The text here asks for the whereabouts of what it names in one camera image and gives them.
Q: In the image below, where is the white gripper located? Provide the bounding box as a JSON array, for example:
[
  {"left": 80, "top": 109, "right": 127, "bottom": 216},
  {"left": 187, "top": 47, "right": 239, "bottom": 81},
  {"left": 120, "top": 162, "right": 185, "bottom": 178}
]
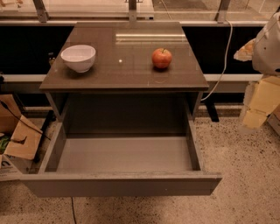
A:
[{"left": 234, "top": 38, "right": 280, "bottom": 134}]

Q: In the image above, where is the grey top drawer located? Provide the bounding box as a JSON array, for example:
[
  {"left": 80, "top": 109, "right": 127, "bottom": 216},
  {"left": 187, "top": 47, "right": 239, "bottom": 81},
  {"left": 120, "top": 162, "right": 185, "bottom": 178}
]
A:
[{"left": 20, "top": 95, "right": 223, "bottom": 199}]

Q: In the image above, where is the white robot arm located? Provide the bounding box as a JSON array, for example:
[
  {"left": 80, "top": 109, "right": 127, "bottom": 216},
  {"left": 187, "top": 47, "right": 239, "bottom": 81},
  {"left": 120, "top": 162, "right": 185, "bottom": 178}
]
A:
[{"left": 234, "top": 12, "right": 280, "bottom": 134}]

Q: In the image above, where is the cardboard box at right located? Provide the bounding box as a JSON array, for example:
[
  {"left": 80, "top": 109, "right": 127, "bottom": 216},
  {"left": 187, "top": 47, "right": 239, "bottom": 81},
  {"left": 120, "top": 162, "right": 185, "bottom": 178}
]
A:
[{"left": 268, "top": 105, "right": 280, "bottom": 136}]

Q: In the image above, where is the red apple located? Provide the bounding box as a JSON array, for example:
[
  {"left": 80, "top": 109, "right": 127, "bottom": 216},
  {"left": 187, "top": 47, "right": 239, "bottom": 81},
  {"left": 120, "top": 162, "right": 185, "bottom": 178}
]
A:
[{"left": 151, "top": 48, "right": 172, "bottom": 69}]

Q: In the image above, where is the grey cabinet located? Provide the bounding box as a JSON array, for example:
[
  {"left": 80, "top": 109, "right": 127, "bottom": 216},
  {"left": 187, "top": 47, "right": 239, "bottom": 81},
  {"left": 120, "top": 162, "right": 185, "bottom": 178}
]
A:
[{"left": 40, "top": 22, "right": 208, "bottom": 122}]

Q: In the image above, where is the white bowl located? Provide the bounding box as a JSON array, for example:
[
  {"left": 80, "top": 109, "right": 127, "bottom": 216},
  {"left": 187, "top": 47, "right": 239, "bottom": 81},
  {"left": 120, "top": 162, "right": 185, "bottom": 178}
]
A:
[{"left": 60, "top": 45, "right": 96, "bottom": 73}]

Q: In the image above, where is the metal window railing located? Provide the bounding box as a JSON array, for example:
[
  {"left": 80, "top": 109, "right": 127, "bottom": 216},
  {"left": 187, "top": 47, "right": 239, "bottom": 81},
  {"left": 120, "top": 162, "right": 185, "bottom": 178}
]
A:
[{"left": 0, "top": 0, "right": 280, "bottom": 26}]

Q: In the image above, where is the open cardboard box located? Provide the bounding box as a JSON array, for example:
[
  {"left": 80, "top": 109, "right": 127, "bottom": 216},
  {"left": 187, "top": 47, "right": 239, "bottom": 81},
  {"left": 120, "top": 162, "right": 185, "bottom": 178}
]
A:
[{"left": 0, "top": 94, "right": 43, "bottom": 181}]

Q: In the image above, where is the white cable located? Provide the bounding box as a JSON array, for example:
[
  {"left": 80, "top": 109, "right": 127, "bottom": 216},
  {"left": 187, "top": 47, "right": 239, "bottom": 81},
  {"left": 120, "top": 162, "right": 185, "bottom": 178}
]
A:
[{"left": 200, "top": 20, "right": 234, "bottom": 102}]

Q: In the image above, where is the black cable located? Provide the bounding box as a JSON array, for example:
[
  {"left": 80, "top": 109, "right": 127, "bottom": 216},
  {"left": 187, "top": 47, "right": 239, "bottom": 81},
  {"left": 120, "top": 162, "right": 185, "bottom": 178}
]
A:
[{"left": 0, "top": 100, "right": 51, "bottom": 141}]

